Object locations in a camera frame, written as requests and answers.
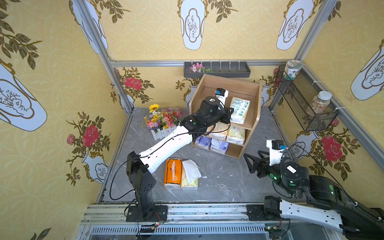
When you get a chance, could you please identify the white green tissue pack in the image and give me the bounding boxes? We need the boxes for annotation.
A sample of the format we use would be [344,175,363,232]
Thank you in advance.
[230,97,251,125]

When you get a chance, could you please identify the black wire wall basket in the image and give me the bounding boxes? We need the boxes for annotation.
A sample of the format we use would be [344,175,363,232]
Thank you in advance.
[276,66,339,132]

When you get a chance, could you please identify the aluminium front rail frame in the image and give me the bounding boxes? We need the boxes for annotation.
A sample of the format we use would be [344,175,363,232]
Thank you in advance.
[75,203,343,240]

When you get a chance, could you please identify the purple tissue pack left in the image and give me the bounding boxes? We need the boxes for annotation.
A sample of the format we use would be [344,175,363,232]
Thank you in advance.
[195,136,212,150]

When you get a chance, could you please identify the small pink flower plant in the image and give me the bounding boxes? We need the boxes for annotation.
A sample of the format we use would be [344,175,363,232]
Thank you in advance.
[190,63,213,73]

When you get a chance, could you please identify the yellow green tissue pack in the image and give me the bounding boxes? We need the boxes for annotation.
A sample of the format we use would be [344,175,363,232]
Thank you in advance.
[226,126,246,145]

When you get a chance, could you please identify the beige orange tissue pack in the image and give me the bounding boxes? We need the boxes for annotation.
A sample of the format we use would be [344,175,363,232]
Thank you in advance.
[207,123,230,141]

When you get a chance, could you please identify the white lidded patterned jar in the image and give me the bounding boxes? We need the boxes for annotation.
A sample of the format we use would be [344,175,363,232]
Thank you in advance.
[283,60,303,80]

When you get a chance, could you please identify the purple tissue pack right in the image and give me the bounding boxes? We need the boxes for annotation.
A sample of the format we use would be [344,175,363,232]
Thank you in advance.
[210,139,229,155]

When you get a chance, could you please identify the purple tissue pack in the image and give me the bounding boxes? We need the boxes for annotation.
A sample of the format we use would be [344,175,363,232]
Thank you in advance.
[210,139,229,155]
[195,136,212,150]

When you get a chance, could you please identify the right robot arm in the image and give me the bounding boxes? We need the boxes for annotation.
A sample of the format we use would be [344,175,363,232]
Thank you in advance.
[244,151,384,240]

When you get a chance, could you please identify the clear jar with snacks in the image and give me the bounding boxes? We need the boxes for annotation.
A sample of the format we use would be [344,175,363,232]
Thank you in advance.
[306,91,333,117]

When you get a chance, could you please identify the wooden three-tier shelf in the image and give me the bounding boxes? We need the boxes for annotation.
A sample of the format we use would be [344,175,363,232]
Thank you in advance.
[189,75,262,160]

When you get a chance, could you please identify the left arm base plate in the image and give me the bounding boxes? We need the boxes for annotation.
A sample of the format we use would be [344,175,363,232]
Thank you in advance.
[126,205,168,223]

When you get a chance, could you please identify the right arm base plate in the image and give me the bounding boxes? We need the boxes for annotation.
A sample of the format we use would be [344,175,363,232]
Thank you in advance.
[246,205,269,221]

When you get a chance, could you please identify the flowers in white fence planter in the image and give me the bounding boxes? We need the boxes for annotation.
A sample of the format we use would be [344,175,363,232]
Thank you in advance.
[144,104,184,141]

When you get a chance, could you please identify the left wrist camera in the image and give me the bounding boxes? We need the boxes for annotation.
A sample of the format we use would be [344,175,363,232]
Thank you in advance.
[215,88,229,105]

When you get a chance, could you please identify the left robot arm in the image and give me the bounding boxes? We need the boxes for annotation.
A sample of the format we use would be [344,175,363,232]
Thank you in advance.
[127,95,234,221]

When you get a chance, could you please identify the grey wall tray shelf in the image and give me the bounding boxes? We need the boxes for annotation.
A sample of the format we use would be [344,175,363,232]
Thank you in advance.
[184,61,251,79]

